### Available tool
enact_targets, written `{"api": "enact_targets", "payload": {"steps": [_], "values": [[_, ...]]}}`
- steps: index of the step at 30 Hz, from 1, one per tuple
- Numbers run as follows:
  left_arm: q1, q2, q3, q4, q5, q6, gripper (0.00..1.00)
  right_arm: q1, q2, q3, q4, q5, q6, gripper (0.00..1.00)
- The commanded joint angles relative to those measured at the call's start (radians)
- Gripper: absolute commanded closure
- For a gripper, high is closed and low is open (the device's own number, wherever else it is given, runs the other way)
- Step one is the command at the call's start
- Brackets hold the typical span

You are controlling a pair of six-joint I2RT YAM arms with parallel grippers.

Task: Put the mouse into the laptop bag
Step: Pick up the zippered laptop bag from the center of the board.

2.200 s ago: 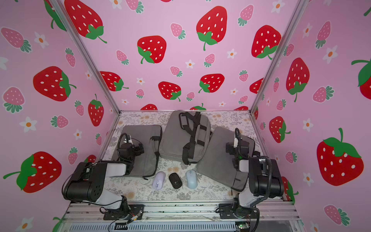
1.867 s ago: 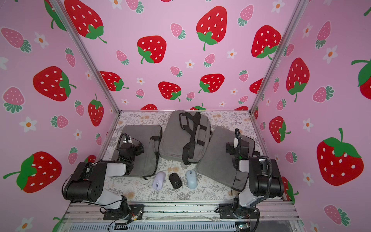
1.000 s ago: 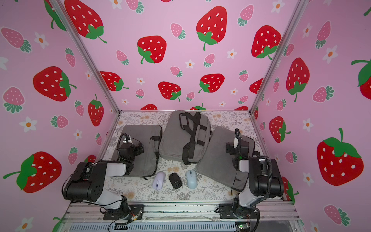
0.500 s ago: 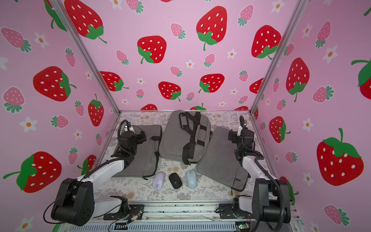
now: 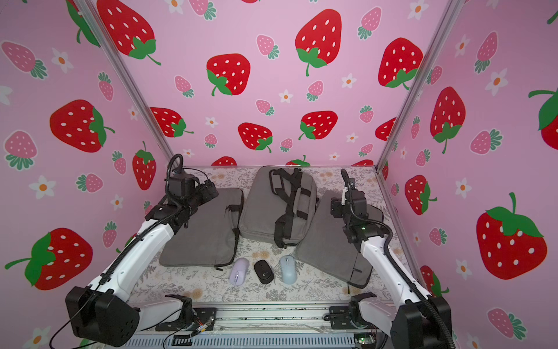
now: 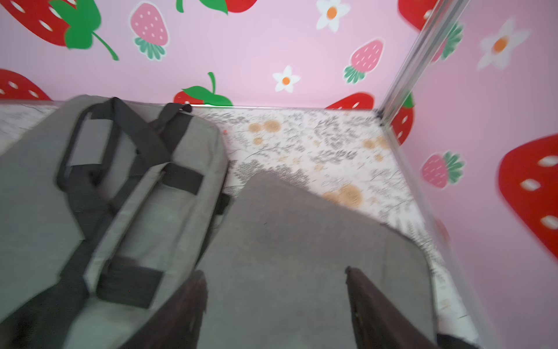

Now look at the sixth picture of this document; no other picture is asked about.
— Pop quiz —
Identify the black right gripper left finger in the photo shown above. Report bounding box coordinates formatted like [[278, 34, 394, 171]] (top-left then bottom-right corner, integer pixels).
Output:
[[121, 270, 208, 349]]

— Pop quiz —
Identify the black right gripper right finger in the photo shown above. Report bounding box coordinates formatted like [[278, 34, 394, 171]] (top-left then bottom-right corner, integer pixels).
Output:
[[345, 266, 438, 349]]

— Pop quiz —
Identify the grey laptop sleeve bag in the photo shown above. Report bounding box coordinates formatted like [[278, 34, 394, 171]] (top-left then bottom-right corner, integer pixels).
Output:
[[198, 172, 437, 348]]

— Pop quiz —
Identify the grey backpack with black straps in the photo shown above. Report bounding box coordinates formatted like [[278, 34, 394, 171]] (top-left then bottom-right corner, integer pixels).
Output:
[[1, 95, 229, 348]]

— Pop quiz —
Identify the aluminium frame post right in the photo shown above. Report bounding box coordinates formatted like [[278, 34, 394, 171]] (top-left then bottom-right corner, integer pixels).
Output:
[[376, 0, 469, 127]]

